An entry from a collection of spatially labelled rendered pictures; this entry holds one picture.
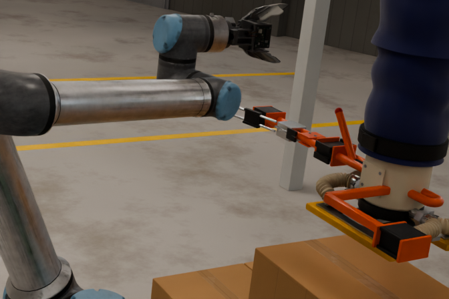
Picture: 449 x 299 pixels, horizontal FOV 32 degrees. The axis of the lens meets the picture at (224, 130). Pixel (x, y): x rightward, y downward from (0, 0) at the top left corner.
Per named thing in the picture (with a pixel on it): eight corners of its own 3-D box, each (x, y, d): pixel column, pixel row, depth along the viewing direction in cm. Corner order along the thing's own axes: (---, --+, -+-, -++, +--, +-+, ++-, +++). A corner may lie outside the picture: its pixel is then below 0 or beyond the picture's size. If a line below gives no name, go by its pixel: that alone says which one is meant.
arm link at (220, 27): (194, 48, 195) (198, 9, 192) (210, 48, 198) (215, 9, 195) (212, 56, 188) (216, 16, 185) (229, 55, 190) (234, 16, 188)
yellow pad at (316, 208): (419, 257, 192) (423, 238, 190) (389, 262, 186) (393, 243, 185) (333, 205, 219) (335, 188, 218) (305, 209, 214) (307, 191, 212)
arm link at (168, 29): (147, 50, 189) (152, 9, 186) (193, 50, 196) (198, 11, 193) (165, 60, 182) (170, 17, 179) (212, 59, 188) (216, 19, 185)
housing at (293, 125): (305, 140, 241) (307, 126, 240) (287, 141, 238) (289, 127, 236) (292, 133, 247) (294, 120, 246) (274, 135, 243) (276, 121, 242)
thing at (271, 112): (284, 127, 252) (286, 112, 251) (265, 128, 248) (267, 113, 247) (269, 119, 259) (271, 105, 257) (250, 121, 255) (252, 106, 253)
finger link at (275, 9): (298, 9, 198) (270, 29, 196) (284, 5, 203) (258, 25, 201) (293, -2, 197) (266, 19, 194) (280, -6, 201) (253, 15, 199)
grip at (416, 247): (427, 257, 166) (432, 235, 164) (398, 263, 161) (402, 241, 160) (400, 241, 173) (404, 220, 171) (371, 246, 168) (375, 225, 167)
